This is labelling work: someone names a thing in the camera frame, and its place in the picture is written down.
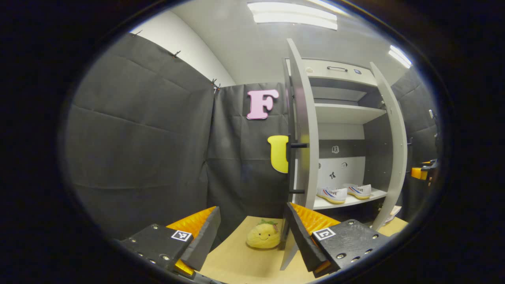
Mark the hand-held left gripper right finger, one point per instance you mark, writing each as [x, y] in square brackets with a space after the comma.
[302, 240]

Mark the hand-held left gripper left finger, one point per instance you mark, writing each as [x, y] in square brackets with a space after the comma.
[204, 240]

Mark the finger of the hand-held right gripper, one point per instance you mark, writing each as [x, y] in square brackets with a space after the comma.
[419, 173]
[430, 162]

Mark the grey shoe cabinet door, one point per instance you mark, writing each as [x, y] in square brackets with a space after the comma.
[398, 150]
[309, 130]

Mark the white canvas shoe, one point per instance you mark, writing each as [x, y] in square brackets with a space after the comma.
[333, 194]
[361, 191]

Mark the grey shoe cabinet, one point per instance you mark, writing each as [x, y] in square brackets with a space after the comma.
[343, 112]

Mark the yellow plush toy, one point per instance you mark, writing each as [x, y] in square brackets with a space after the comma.
[262, 236]

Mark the white booklet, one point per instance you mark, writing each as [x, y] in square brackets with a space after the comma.
[394, 213]

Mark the small ceiling light panel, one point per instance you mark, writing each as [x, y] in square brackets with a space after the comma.
[400, 57]

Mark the black backdrop cloth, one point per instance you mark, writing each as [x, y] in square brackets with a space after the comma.
[138, 150]

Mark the large ceiling light panel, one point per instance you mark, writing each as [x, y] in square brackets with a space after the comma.
[294, 15]

